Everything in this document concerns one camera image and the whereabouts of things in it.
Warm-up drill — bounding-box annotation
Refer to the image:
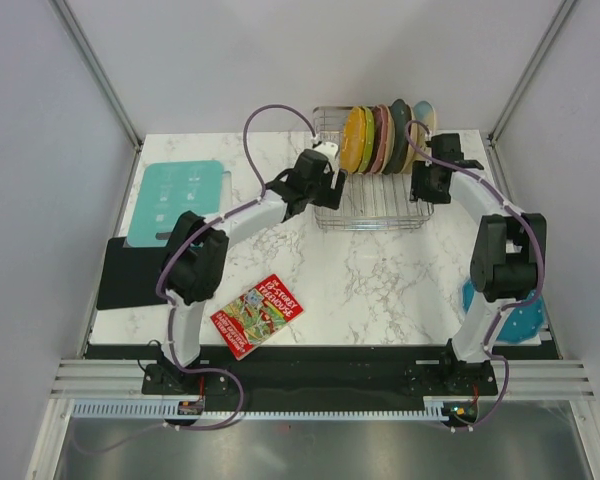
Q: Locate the pink polka dot plate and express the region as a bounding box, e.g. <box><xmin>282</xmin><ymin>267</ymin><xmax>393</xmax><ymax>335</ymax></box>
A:
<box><xmin>366</xmin><ymin>104</ymin><xmax>390</xmax><ymax>174</ymax></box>

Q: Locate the green polka dot plate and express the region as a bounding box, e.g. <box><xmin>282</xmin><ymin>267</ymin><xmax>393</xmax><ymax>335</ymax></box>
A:
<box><xmin>356</xmin><ymin>106</ymin><xmax>375</xmax><ymax>174</ymax></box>

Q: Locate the white slotted cable duct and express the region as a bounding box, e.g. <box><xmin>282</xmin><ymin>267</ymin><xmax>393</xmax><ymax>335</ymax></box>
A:
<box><xmin>71</xmin><ymin>399</ymin><xmax>449</xmax><ymax>421</ymax></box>

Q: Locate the black mat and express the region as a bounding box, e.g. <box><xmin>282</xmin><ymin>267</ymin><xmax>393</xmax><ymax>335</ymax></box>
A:
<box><xmin>96</xmin><ymin>237</ymin><xmax>167</xmax><ymax>311</ymax></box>

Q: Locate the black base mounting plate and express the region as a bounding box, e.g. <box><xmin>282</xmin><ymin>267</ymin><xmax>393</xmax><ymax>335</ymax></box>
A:
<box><xmin>142</xmin><ymin>346</ymin><xmax>498</xmax><ymax>411</ymax></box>

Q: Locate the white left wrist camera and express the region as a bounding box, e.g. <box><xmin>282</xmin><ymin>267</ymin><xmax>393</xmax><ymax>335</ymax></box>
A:
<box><xmin>312</xmin><ymin>141</ymin><xmax>339</xmax><ymax>163</ymax></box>

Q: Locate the orange polka dot plate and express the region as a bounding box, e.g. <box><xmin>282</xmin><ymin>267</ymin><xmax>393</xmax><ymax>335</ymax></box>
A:
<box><xmin>340</xmin><ymin>106</ymin><xmax>366</xmax><ymax>173</ymax></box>

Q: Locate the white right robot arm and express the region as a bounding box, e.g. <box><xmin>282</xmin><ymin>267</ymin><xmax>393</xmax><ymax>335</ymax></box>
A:
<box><xmin>410</xmin><ymin>133</ymin><xmax>547</xmax><ymax>394</ymax></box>

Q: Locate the wire dish rack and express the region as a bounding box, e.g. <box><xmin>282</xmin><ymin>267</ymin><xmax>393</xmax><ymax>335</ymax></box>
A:
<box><xmin>311</xmin><ymin>104</ymin><xmax>436</xmax><ymax>232</ymax></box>

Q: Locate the dark teal plate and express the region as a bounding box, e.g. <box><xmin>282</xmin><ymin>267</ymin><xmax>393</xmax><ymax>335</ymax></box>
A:
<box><xmin>382</xmin><ymin>99</ymin><xmax>412</xmax><ymax>175</ymax></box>

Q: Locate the teal cutting board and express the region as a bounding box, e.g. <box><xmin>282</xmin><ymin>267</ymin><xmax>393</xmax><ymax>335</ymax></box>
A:
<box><xmin>126</xmin><ymin>160</ymin><xmax>231</xmax><ymax>248</ymax></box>

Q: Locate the red children's book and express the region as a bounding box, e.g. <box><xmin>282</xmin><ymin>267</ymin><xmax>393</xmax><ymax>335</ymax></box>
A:
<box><xmin>211</xmin><ymin>274</ymin><xmax>304</xmax><ymax>361</ymax></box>

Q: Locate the blue polka dot plate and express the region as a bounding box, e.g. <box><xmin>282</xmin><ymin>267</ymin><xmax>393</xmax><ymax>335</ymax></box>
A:
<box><xmin>460</xmin><ymin>279</ymin><xmax>546</xmax><ymax>345</ymax></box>

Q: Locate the cream and blue plate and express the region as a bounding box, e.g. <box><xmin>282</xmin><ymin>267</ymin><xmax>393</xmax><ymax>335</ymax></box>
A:
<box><xmin>402</xmin><ymin>100</ymin><xmax>437</xmax><ymax>174</ymax></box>

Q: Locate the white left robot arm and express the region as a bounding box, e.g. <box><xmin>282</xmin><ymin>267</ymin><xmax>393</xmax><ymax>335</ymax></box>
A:
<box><xmin>155</xmin><ymin>142</ymin><xmax>347</xmax><ymax>393</ymax></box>

